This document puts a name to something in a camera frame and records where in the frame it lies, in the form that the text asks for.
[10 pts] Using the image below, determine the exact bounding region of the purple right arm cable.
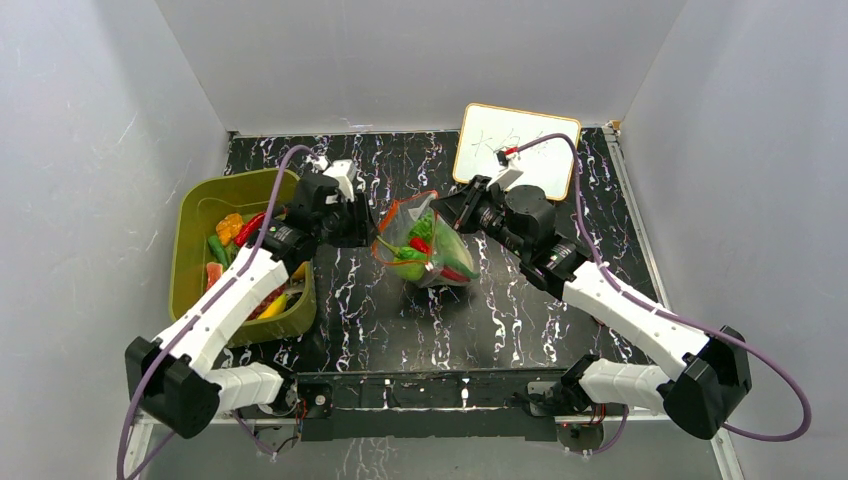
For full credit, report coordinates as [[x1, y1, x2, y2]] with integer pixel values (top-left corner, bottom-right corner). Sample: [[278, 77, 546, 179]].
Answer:
[[513, 133, 813, 444]]

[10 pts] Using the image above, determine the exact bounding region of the yellow banana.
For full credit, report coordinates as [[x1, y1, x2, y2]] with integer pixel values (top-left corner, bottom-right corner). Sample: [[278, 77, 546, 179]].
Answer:
[[256, 294, 288, 320]]

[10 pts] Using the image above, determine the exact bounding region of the light green round fruit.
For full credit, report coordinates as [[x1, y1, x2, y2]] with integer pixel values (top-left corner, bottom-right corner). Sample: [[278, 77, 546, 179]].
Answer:
[[391, 261, 427, 283]]

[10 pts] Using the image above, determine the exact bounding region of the dark green cucumber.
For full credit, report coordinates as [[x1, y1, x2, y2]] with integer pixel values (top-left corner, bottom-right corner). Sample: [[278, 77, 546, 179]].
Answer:
[[207, 235, 230, 270]]

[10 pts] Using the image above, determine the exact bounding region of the orange tangerine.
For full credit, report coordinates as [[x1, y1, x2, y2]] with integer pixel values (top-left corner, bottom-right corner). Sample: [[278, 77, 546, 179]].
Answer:
[[290, 262, 308, 282]]

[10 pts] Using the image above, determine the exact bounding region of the green chili pepper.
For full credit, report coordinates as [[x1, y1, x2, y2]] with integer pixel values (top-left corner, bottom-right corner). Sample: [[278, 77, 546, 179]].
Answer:
[[377, 236, 428, 262]]

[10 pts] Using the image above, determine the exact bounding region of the watermelon slice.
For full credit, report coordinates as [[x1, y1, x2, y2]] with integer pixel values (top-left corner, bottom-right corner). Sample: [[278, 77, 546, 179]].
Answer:
[[205, 262, 224, 291]]

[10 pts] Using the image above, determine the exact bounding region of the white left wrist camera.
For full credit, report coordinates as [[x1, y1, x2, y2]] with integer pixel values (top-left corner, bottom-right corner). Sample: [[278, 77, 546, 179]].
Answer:
[[315, 156, 358, 202]]

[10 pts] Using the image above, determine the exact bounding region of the olive green plastic basket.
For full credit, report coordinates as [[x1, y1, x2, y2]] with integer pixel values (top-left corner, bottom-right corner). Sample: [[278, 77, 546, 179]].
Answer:
[[169, 169, 317, 348]]

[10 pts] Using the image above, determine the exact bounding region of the green lettuce head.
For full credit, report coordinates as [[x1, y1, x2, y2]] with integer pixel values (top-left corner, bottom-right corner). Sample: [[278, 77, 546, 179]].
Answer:
[[407, 210, 479, 283]]

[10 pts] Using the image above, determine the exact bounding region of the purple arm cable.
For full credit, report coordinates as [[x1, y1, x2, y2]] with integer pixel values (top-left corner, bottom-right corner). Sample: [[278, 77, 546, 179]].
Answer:
[[513, 133, 813, 444], [116, 144, 319, 480]]

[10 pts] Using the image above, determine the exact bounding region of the white board orange frame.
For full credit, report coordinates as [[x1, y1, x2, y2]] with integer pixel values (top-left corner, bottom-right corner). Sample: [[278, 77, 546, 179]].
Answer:
[[453, 103, 582, 201]]

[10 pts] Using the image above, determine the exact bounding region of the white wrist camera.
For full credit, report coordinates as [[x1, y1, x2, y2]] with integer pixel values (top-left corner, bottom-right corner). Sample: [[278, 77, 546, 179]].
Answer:
[[488, 147, 524, 190], [315, 156, 358, 202]]

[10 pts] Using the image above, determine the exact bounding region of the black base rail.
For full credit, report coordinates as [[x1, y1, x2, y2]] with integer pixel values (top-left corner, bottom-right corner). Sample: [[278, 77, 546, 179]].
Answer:
[[132, 367, 637, 444]]

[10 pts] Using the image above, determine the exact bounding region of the clear zip top bag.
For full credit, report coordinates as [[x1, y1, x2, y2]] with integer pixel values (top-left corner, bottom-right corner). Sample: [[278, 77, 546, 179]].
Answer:
[[371, 191, 479, 288]]

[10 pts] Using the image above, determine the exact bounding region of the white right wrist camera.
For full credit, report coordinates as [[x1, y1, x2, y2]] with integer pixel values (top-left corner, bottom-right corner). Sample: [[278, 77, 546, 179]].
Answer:
[[488, 147, 524, 190]]

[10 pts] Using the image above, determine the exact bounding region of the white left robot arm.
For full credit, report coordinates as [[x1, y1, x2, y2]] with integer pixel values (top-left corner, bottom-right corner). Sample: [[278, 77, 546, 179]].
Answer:
[[125, 161, 376, 439]]

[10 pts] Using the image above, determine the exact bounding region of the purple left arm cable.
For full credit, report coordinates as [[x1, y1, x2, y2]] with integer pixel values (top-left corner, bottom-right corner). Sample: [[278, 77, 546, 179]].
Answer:
[[116, 144, 319, 480]]

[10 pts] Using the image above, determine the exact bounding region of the orange bumpy fruit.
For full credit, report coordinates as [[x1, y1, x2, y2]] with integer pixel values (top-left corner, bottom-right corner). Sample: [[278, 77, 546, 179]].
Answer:
[[215, 213, 244, 247]]

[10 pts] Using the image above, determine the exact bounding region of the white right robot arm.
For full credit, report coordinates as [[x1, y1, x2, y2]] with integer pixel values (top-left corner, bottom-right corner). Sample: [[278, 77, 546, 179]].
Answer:
[[431, 176, 751, 440]]

